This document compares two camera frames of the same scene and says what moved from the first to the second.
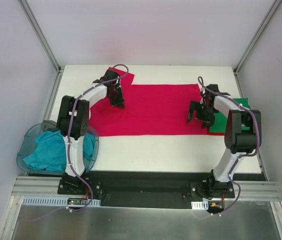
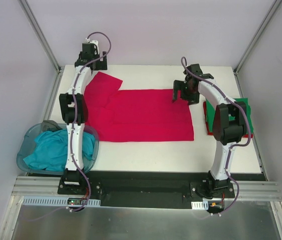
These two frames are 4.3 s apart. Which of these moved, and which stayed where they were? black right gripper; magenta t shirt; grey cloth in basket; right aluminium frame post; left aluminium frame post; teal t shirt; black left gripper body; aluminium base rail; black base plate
Moved: black right gripper; black left gripper body; magenta t shirt
Stayed: left aluminium frame post; aluminium base rail; grey cloth in basket; teal t shirt; right aluminium frame post; black base plate
